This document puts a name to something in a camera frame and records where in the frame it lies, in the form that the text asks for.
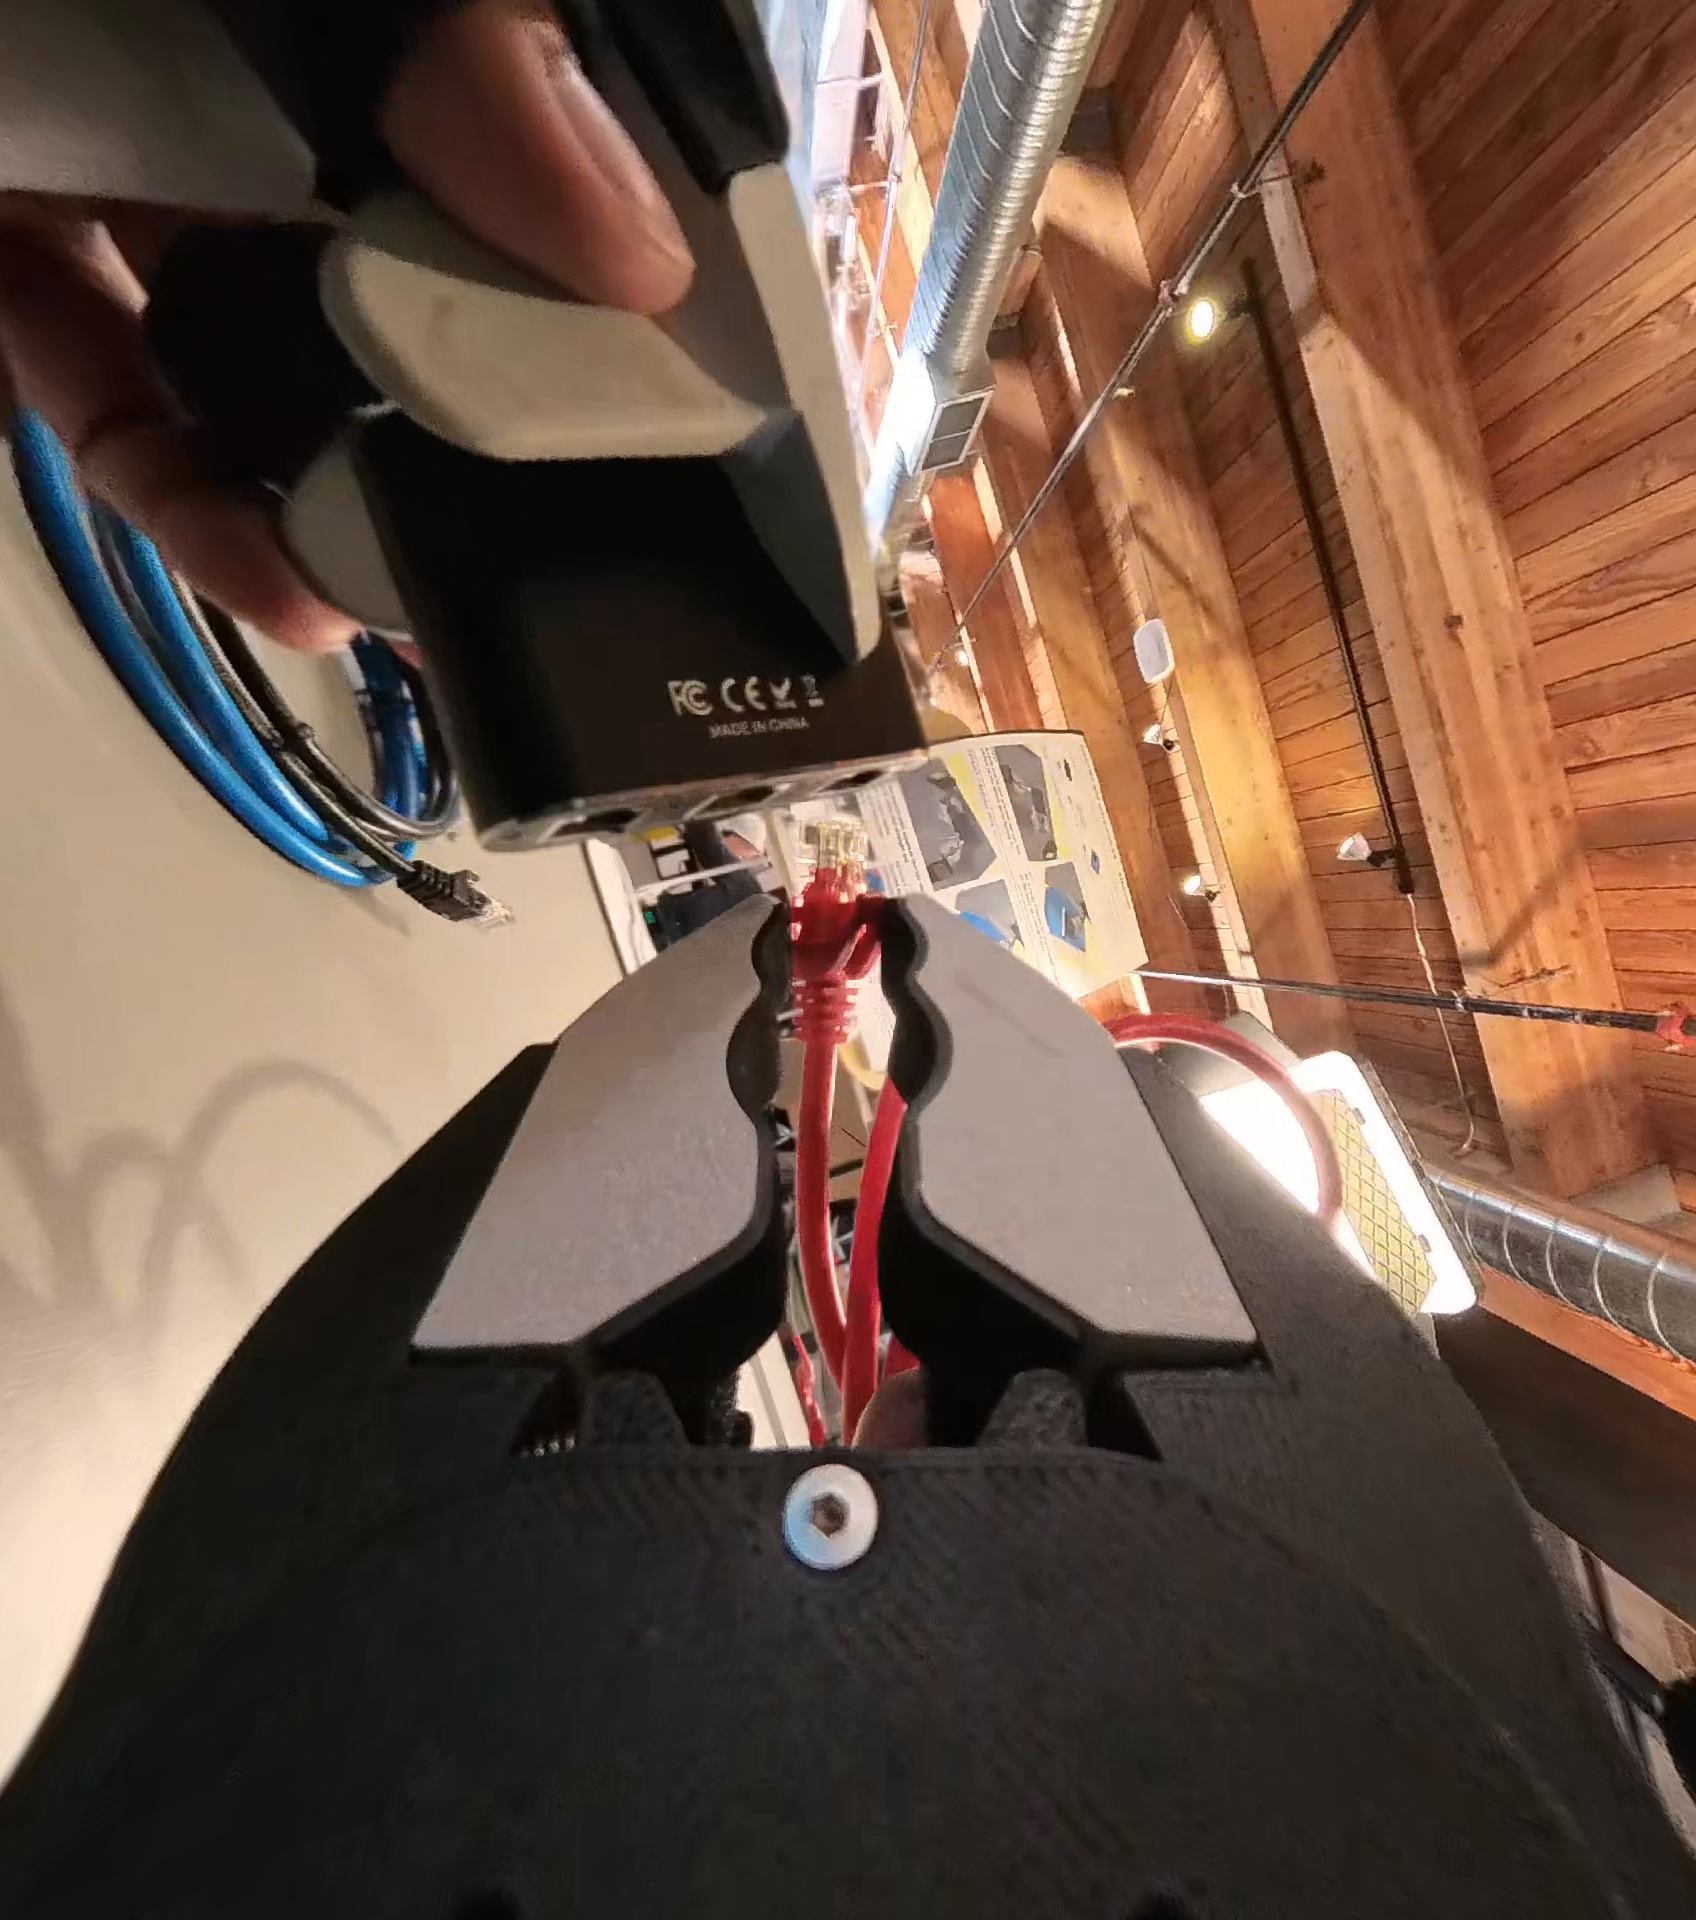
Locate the silver air duct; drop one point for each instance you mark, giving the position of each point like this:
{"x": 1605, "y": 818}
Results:
{"x": 1015, "y": 181}
{"x": 1629, "y": 1291}

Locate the black ethernet adapter hub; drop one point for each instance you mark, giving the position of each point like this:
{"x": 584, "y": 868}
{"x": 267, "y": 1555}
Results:
{"x": 655, "y": 661}

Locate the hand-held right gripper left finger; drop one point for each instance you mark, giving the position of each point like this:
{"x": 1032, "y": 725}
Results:
{"x": 608, "y": 1186}

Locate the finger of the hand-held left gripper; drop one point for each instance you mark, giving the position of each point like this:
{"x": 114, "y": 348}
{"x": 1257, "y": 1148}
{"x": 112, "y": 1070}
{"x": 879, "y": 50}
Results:
{"x": 608, "y": 361}

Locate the person's left hand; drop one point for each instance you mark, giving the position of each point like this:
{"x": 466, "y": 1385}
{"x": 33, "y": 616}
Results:
{"x": 69, "y": 361}

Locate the instruction sheet on stand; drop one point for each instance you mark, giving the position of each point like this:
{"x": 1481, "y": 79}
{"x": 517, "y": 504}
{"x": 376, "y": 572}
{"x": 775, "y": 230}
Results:
{"x": 1015, "y": 840}

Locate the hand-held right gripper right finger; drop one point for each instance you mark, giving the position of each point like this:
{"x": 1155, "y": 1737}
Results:
{"x": 1075, "y": 1186}

